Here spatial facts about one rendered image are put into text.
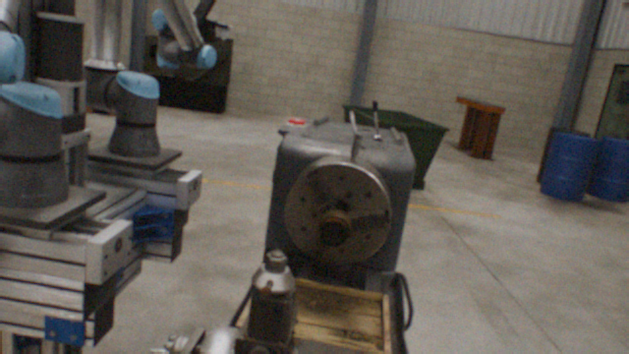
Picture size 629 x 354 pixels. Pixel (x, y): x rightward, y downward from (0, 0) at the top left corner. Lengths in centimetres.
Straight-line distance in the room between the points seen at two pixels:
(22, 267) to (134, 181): 50
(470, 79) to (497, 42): 97
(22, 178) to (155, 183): 51
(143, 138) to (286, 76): 986
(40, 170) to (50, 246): 15
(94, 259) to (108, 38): 76
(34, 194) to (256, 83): 1036
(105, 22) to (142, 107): 27
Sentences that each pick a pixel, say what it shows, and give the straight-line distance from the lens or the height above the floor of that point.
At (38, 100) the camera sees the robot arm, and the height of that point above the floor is 137.
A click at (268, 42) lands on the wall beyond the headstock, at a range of 1132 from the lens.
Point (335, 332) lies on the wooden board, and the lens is 127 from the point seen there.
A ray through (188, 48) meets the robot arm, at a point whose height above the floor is 148.
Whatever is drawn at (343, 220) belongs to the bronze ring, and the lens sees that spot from 134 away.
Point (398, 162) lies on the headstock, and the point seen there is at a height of 123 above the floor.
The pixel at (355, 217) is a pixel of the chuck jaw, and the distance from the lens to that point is 138.
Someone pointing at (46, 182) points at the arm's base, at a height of 121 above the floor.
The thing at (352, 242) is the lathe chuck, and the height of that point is 101.
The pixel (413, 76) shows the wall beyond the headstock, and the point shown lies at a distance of 1166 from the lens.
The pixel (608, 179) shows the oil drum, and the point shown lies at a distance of 843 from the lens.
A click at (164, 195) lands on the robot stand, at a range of 155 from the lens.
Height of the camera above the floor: 154
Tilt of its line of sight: 14 degrees down
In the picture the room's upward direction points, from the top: 8 degrees clockwise
